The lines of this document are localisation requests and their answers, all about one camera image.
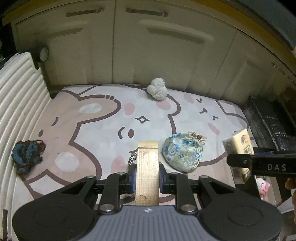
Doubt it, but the dark blue yarn bundle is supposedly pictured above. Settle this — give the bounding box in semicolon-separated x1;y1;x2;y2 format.
11;140;46;176

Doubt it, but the black cardboard box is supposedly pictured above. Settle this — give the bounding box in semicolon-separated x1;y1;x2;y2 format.
227;148;295;213

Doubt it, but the person's right hand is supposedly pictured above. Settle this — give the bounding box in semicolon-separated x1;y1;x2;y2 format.
285;178;296;209

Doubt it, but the striped rope toy with pearls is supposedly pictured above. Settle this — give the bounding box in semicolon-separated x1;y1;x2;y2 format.
127;153;137;169

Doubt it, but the cream ribbed suitcase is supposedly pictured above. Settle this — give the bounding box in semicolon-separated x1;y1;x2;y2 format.
1;52;51;240

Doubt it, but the yellow tissue pack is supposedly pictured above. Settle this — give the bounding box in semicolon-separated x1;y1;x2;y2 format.
222;128;254;184

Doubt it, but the wooden oval box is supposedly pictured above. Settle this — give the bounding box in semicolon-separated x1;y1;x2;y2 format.
135;141;159;206

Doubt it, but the cream cabinet with doors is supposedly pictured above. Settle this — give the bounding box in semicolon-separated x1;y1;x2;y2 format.
1;1;295;103

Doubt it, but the cartoon bunny bed sheet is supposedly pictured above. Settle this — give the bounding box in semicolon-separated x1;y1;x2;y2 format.
11;83;260;241

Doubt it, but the small round clock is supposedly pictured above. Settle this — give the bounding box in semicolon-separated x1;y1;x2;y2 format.
39;47;49;62

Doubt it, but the blue floral drawstring pouch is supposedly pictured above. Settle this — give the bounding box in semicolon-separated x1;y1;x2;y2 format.
162;132;207;173

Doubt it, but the black wrapped package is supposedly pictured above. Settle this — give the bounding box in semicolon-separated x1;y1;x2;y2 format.
242;96;295;152

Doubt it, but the pink crochet doll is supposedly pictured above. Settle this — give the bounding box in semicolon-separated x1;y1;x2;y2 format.
255;177;270;200

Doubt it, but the white yarn ball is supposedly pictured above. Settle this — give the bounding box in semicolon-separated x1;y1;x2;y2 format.
147;78;168;101

